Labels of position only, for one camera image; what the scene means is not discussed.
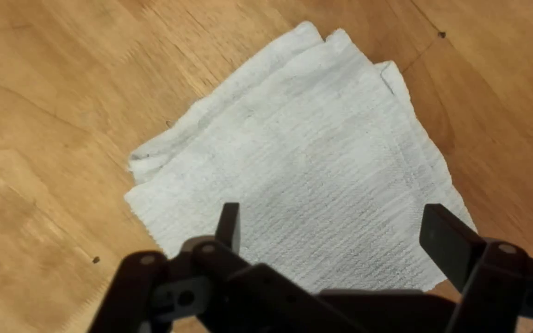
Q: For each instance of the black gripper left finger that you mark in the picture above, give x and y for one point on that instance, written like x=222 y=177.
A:
x=216 y=297

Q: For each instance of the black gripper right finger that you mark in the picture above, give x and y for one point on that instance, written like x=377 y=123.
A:
x=499 y=290

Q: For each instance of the white cloth towel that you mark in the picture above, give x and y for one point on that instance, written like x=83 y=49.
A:
x=303 y=155

